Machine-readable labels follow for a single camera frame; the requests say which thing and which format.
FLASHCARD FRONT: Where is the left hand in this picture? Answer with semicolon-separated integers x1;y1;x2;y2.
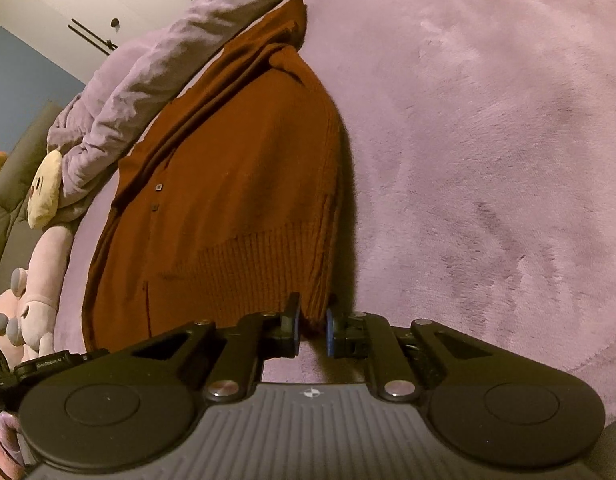
0;411;25;480

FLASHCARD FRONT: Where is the rust brown knit cardigan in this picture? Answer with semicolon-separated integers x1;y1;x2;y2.
81;0;343;351

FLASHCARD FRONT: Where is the pink plush toy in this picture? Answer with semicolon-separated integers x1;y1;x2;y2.
0;224;74;368

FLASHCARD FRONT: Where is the purple crumpled duvet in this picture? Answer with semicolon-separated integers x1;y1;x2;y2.
46;0;282;221

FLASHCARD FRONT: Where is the cream plush face pillow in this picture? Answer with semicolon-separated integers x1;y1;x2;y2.
27;150;63;229

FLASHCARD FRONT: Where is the grey upholstered headboard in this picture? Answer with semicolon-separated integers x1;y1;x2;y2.
0;102;62;294

